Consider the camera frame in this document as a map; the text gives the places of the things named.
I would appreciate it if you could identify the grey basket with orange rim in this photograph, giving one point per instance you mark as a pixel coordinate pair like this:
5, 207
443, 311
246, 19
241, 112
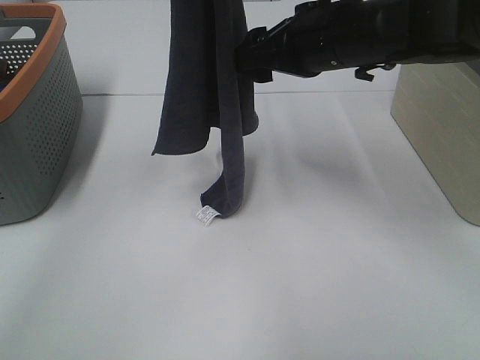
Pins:
41, 108

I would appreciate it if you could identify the dark grey towel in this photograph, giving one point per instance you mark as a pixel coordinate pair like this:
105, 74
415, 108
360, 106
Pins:
204, 91

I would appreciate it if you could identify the beige basket with grey rim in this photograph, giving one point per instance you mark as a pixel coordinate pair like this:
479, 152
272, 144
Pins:
436, 106

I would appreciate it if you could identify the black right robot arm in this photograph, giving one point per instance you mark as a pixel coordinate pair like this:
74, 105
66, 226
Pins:
423, 32

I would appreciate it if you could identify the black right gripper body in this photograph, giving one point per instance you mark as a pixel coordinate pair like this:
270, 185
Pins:
320, 36

